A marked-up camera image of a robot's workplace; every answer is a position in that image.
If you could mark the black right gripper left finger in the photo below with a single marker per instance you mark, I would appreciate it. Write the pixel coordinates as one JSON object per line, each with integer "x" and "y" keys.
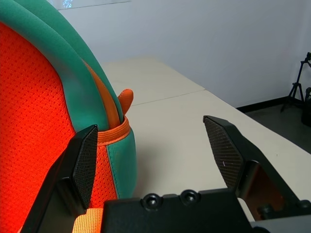
{"x": 83, "y": 160}

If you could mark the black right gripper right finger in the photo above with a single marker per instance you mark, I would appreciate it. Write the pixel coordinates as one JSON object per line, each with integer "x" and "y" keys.
{"x": 223, "y": 150}

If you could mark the green and orange backpack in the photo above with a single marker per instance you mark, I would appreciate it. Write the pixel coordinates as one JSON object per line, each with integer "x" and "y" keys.
{"x": 36, "y": 97}

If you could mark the black camera tripod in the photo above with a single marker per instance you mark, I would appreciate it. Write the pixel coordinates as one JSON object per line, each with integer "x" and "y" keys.
{"x": 295, "y": 89}

